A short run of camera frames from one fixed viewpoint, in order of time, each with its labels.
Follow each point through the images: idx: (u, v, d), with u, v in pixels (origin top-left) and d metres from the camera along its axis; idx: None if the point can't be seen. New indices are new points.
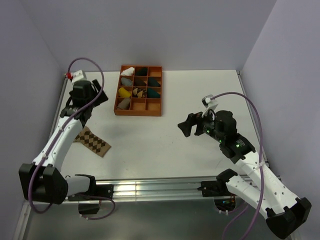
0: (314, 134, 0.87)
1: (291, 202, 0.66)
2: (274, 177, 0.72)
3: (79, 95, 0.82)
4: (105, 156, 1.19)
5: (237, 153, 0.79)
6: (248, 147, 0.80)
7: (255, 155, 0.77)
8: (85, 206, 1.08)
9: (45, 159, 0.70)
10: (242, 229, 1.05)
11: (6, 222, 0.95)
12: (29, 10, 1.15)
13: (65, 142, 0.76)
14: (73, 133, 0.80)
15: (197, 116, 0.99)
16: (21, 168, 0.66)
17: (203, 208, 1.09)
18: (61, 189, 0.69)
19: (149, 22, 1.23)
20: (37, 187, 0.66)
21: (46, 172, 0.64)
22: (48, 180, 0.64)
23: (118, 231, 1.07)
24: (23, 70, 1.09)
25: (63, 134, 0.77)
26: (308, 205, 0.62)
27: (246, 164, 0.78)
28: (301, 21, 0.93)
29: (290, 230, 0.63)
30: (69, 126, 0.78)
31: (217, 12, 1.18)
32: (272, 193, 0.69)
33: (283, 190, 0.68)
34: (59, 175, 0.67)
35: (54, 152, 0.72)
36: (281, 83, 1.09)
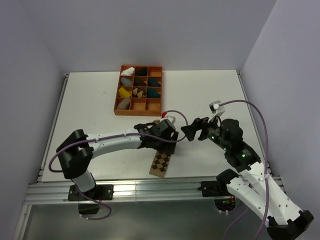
0: (314, 135, 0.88)
1: (294, 214, 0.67)
2: (278, 189, 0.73)
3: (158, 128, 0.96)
4: (151, 175, 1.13)
5: (244, 164, 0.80)
6: (253, 158, 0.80)
7: (260, 166, 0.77)
8: (85, 206, 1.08)
9: (95, 142, 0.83)
10: (241, 228, 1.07)
11: (6, 222, 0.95)
12: (28, 10, 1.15)
13: (116, 144, 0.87)
14: (127, 144, 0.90)
15: (203, 122, 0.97)
16: (78, 132, 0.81)
17: (203, 207, 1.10)
18: (75, 172, 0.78)
19: (148, 22, 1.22)
20: (67, 153, 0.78)
21: (83, 151, 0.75)
22: (77, 158, 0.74)
23: (119, 231, 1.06)
24: (23, 70, 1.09)
25: (122, 137, 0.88)
26: (311, 218, 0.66)
27: (251, 174, 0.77)
28: (302, 23, 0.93)
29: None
30: (130, 138, 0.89)
31: (217, 11, 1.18)
32: (276, 205, 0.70)
33: (287, 202, 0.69)
34: (86, 162, 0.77)
35: (103, 144, 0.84)
36: (281, 84, 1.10)
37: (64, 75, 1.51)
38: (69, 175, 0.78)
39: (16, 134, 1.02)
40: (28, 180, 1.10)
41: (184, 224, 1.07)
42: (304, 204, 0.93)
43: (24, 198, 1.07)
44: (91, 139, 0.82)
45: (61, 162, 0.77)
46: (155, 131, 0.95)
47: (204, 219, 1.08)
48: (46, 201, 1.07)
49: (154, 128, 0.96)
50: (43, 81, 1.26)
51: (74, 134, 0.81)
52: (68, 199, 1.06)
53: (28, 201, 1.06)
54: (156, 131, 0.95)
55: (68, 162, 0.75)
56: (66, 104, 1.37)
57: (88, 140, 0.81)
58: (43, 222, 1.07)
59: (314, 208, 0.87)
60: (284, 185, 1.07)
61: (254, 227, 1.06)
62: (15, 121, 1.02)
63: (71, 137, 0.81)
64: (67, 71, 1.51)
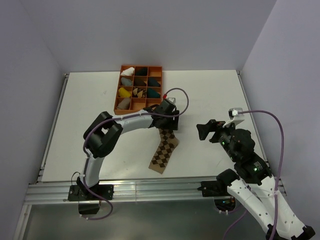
0: (314, 135, 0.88)
1: (298, 231, 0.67)
2: (286, 205, 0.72)
3: (163, 106, 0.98)
4: (149, 169, 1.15)
5: (255, 178, 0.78)
6: (265, 172, 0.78)
7: (271, 181, 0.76)
8: (85, 206, 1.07)
9: (119, 120, 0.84)
10: (241, 228, 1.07)
11: (6, 222, 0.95)
12: (28, 10, 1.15)
13: (135, 123, 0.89)
14: (142, 122, 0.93)
15: (218, 125, 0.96)
16: (103, 113, 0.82)
17: (203, 207, 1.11)
18: (108, 150, 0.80)
19: (149, 22, 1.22)
20: (97, 134, 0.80)
21: (113, 127, 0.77)
22: (108, 135, 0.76)
23: (119, 232, 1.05)
24: (23, 70, 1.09)
25: (138, 117, 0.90)
26: (313, 233, 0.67)
27: (261, 189, 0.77)
28: (302, 23, 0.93)
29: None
30: (144, 117, 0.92)
31: (217, 11, 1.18)
32: (281, 220, 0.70)
33: (293, 219, 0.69)
34: (116, 139, 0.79)
35: (127, 122, 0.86)
36: (281, 84, 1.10)
37: (64, 75, 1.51)
38: (102, 153, 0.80)
39: (17, 134, 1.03)
40: (28, 180, 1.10)
41: (184, 224, 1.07)
42: (305, 204, 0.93)
43: (24, 198, 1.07)
44: (116, 117, 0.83)
45: (93, 143, 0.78)
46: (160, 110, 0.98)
47: (203, 219, 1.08)
48: (46, 201, 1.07)
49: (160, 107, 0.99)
50: (43, 81, 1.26)
51: (100, 116, 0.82)
52: (68, 199, 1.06)
53: (29, 202, 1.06)
54: (161, 109, 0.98)
55: (101, 141, 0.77)
56: (66, 104, 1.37)
57: (115, 118, 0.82)
58: (43, 222, 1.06)
59: (315, 208, 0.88)
60: (284, 185, 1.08)
61: (254, 228, 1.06)
62: (16, 121, 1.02)
63: (97, 119, 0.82)
64: (67, 71, 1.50)
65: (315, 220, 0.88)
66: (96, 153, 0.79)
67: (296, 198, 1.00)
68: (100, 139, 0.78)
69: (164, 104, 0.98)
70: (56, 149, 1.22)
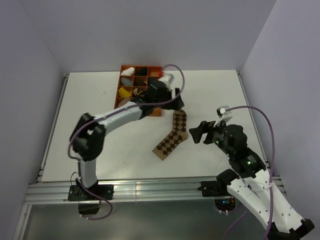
0: (313, 135, 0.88)
1: (296, 224, 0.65)
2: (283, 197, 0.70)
3: (152, 92, 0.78)
4: (153, 152, 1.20)
5: (249, 170, 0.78)
6: (259, 165, 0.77)
7: (266, 174, 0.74)
8: (86, 206, 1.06)
9: (103, 119, 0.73)
10: (242, 227, 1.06)
11: (7, 222, 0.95)
12: (28, 10, 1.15)
13: (123, 118, 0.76)
14: (131, 117, 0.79)
15: (210, 125, 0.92)
16: (84, 114, 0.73)
17: (203, 207, 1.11)
18: (95, 151, 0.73)
19: (148, 22, 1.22)
20: (82, 136, 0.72)
21: (95, 130, 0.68)
22: (93, 136, 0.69)
23: (119, 232, 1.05)
24: (23, 71, 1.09)
25: (124, 111, 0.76)
26: (312, 226, 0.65)
27: (256, 182, 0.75)
28: (302, 23, 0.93)
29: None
30: (132, 109, 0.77)
31: (217, 12, 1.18)
32: (278, 214, 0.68)
33: (290, 211, 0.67)
34: (102, 141, 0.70)
35: (111, 119, 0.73)
36: (281, 84, 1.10)
37: (64, 75, 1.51)
38: (90, 156, 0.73)
39: (16, 134, 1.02)
40: (28, 181, 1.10)
41: (184, 224, 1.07)
42: (305, 204, 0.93)
43: (24, 198, 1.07)
44: (99, 117, 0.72)
45: (79, 146, 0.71)
46: (151, 96, 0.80)
47: (203, 219, 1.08)
48: (46, 201, 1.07)
49: (148, 93, 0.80)
50: (43, 81, 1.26)
51: (82, 118, 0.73)
52: (68, 199, 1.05)
53: (28, 202, 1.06)
54: (152, 94, 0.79)
55: (86, 143, 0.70)
56: (66, 104, 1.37)
57: (97, 119, 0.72)
58: (43, 222, 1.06)
59: (315, 208, 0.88)
60: (284, 185, 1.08)
61: (255, 227, 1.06)
62: (15, 121, 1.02)
63: (80, 121, 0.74)
64: (67, 71, 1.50)
65: (315, 220, 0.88)
66: (84, 157, 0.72)
67: (295, 198, 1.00)
68: (86, 141, 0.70)
69: (151, 89, 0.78)
70: (56, 149, 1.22)
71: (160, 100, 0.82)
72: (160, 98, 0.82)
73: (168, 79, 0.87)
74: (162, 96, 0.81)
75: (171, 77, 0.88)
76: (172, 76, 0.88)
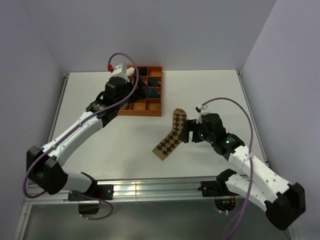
0: (313, 135, 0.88)
1: (283, 187, 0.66)
2: (264, 166, 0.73)
3: (111, 93, 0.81)
4: (153, 152, 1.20)
5: (229, 148, 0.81)
6: (238, 143, 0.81)
7: (244, 148, 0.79)
8: (86, 206, 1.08)
9: (54, 149, 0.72)
10: (242, 227, 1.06)
11: (6, 221, 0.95)
12: (29, 10, 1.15)
13: (76, 139, 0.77)
14: (90, 131, 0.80)
15: (192, 122, 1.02)
16: (30, 149, 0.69)
17: (202, 208, 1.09)
18: (56, 182, 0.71)
19: (148, 22, 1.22)
20: (38, 170, 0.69)
21: (48, 163, 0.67)
22: (48, 170, 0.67)
23: (118, 232, 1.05)
24: (23, 71, 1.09)
25: (79, 127, 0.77)
26: (300, 189, 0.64)
27: (237, 157, 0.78)
28: (301, 22, 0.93)
29: (291, 218, 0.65)
30: (88, 122, 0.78)
31: (217, 11, 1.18)
32: (264, 181, 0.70)
33: (274, 177, 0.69)
34: (58, 171, 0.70)
35: (64, 145, 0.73)
36: (280, 83, 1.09)
37: (64, 75, 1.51)
38: (53, 189, 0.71)
39: (16, 134, 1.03)
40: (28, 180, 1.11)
41: (183, 224, 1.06)
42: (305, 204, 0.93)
43: (24, 198, 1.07)
44: (48, 148, 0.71)
45: (37, 182, 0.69)
46: (110, 97, 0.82)
47: (203, 219, 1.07)
48: (48, 200, 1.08)
49: (107, 95, 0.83)
50: (43, 80, 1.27)
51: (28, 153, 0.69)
52: (68, 199, 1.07)
53: (28, 201, 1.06)
54: (111, 96, 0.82)
55: (43, 176, 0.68)
56: (66, 104, 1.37)
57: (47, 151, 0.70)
58: (42, 222, 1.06)
59: (315, 207, 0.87)
60: None
61: (255, 228, 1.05)
62: (15, 121, 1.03)
63: (27, 158, 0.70)
64: (67, 71, 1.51)
65: (316, 220, 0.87)
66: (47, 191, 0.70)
67: None
68: (43, 175, 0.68)
69: (109, 89, 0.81)
70: None
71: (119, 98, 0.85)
72: (119, 96, 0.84)
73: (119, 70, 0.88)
74: (120, 94, 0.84)
75: (123, 66, 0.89)
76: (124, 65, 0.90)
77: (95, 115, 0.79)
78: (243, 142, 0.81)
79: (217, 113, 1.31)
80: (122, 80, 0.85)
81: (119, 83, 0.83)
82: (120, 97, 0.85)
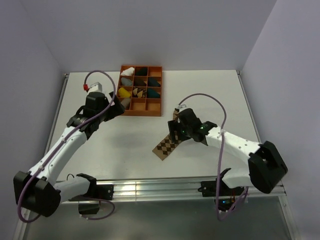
0: (313, 135, 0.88)
1: (254, 148, 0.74)
2: (236, 136, 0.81)
3: (91, 105, 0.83)
4: (153, 152, 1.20)
5: (204, 132, 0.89)
6: (211, 126, 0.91)
7: (217, 128, 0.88)
8: (86, 206, 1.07)
9: (42, 171, 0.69)
10: (243, 227, 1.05)
11: (6, 222, 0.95)
12: (28, 10, 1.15)
13: (63, 157, 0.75)
14: (75, 145, 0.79)
15: (174, 123, 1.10)
16: (16, 175, 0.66)
17: (202, 207, 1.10)
18: (51, 203, 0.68)
19: (148, 22, 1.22)
20: (30, 195, 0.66)
21: (39, 186, 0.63)
22: (41, 193, 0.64)
23: (118, 231, 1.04)
24: (23, 71, 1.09)
25: (63, 144, 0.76)
26: (270, 144, 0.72)
27: (211, 137, 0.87)
28: (302, 23, 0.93)
29: (270, 177, 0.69)
30: (72, 137, 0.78)
31: (217, 11, 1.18)
32: (237, 148, 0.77)
33: (246, 142, 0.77)
34: (52, 191, 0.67)
35: (51, 165, 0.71)
36: (281, 84, 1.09)
37: (64, 75, 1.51)
38: (48, 210, 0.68)
39: (16, 134, 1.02)
40: None
41: (184, 224, 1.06)
42: (306, 204, 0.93)
43: None
44: (36, 171, 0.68)
45: (31, 207, 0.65)
46: (90, 109, 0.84)
47: (204, 219, 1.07)
48: None
49: (87, 108, 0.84)
50: (43, 80, 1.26)
51: (15, 181, 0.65)
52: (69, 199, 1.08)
53: None
54: (92, 108, 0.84)
55: (36, 200, 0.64)
56: (66, 104, 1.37)
57: (35, 174, 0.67)
58: (42, 222, 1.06)
59: (315, 207, 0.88)
60: (284, 185, 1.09)
61: (256, 228, 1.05)
62: (15, 121, 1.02)
63: (14, 185, 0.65)
64: (67, 71, 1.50)
65: (317, 220, 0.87)
66: (42, 214, 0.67)
67: (296, 197, 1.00)
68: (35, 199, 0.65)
69: (89, 102, 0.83)
70: None
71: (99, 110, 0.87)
72: (98, 108, 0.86)
73: (95, 88, 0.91)
74: (101, 106, 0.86)
75: (99, 85, 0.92)
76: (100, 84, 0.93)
77: (78, 128, 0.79)
78: (215, 124, 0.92)
79: (217, 114, 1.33)
80: (101, 93, 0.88)
81: (99, 95, 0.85)
82: (100, 109, 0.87)
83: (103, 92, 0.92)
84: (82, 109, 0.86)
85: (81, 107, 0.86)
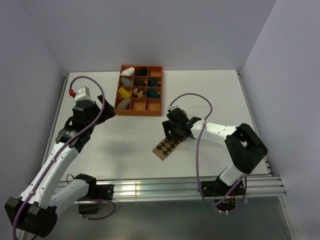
0: (313, 135, 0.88)
1: (231, 130, 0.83)
2: (216, 124, 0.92)
3: (79, 116, 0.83)
4: (153, 152, 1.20)
5: (189, 126, 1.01)
6: (195, 120, 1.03)
7: (200, 121, 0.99)
8: (85, 206, 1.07)
9: (33, 196, 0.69)
10: (243, 227, 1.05)
11: (6, 222, 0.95)
12: (29, 10, 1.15)
13: (54, 177, 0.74)
14: (66, 162, 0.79)
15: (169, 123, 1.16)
16: (8, 202, 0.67)
17: (202, 207, 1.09)
18: (46, 224, 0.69)
19: (148, 22, 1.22)
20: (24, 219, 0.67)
21: (31, 212, 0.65)
22: (32, 218, 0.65)
23: (118, 231, 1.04)
24: (23, 71, 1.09)
25: (54, 164, 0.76)
26: (244, 125, 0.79)
27: (196, 129, 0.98)
28: (301, 23, 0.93)
29: (247, 154, 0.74)
30: (62, 155, 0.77)
31: (217, 11, 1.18)
32: (217, 134, 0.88)
33: (224, 127, 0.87)
34: (46, 214, 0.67)
35: (42, 187, 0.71)
36: (280, 84, 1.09)
37: (64, 75, 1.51)
38: (45, 230, 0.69)
39: (16, 134, 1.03)
40: (28, 180, 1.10)
41: (184, 224, 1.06)
42: (306, 204, 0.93)
43: None
44: (27, 196, 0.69)
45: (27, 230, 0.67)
46: (79, 121, 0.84)
47: (204, 219, 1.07)
48: None
49: (76, 120, 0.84)
50: (43, 80, 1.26)
51: (7, 207, 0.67)
52: None
53: None
54: (80, 119, 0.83)
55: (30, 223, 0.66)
56: (66, 104, 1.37)
57: (27, 200, 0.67)
58: None
59: (315, 207, 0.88)
60: (284, 185, 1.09)
61: (256, 228, 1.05)
62: (16, 121, 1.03)
63: (8, 212, 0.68)
64: (67, 71, 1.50)
65: (317, 220, 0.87)
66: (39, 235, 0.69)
67: (296, 197, 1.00)
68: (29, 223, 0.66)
69: (77, 113, 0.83)
70: None
71: (88, 121, 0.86)
72: (87, 118, 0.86)
73: (81, 95, 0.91)
74: (89, 115, 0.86)
75: (86, 90, 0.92)
76: (87, 89, 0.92)
77: (67, 144, 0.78)
78: (199, 118, 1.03)
79: (217, 114, 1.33)
80: (88, 102, 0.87)
81: (86, 105, 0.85)
82: (89, 120, 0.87)
83: (90, 98, 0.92)
84: (71, 121, 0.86)
85: (70, 118, 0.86)
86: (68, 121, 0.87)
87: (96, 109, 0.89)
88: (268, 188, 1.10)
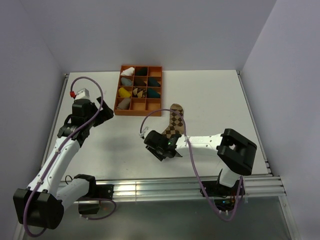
0: (313, 135, 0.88)
1: (218, 139, 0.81)
2: (200, 136, 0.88)
3: (79, 113, 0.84)
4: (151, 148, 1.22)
5: (173, 146, 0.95)
6: (177, 138, 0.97)
7: (181, 138, 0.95)
8: (85, 206, 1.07)
9: (40, 185, 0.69)
10: (243, 227, 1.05)
11: (6, 222, 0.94)
12: (28, 10, 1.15)
13: (60, 167, 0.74)
14: (71, 154, 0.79)
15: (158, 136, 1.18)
16: (15, 193, 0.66)
17: (202, 207, 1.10)
18: (55, 214, 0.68)
19: (148, 22, 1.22)
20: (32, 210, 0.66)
21: (41, 199, 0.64)
22: (43, 206, 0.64)
23: (119, 231, 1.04)
24: (23, 71, 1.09)
25: (59, 155, 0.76)
26: (227, 130, 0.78)
27: (180, 148, 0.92)
28: (301, 24, 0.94)
29: (243, 159, 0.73)
30: (66, 147, 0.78)
31: (217, 11, 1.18)
32: (204, 146, 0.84)
33: (210, 138, 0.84)
34: (55, 202, 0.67)
35: (50, 177, 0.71)
36: (280, 84, 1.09)
37: (64, 75, 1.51)
38: (54, 221, 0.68)
39: (16, 133, 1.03)
40: (28, 180, 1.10)
41: (184, 224, 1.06)
42: (306, 204, 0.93)
43: None
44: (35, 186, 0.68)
45: (37, 222, 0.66)
46: (79, 117, 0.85)
47: (204, 218, 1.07)
48: None
49: (75, 116, 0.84)
50: (43, 80, 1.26)
51: (15, 199, 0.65)
52: None
53: None
54: (80, 115, 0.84)
55: (40, 213, 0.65)
56: (66, 104, 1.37)
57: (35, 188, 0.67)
58: None
59: (315, 206, 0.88)
60: (284, 185, 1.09)
61: (256, 228, 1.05)
62: (16, 120, 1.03)
63: (15, 204, 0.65)
64: (67, 71, 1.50)
65: (317, 219, 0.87)
66: (48, 226, 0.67)
67: (296, 197, 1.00)
68: (38, 213, 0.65)
69: (77, 110, 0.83)
70: None
71: (87, 118, 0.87)
72: (87, 115, 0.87)
73: (80, 95, 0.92)
74: (88, 112, 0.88)
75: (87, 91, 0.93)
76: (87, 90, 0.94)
77: (70, 138, 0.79)
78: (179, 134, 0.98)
79: (216, 114, 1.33)
80: (88, 101, 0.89)
81: (85, 102, 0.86)
82: (89, 117, 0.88)
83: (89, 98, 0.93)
84: (71, 117, 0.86)
85: (70, 115, 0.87)
86: (67, 119, 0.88)
87: (94, 106, 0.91)
88: (268, 188, 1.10)
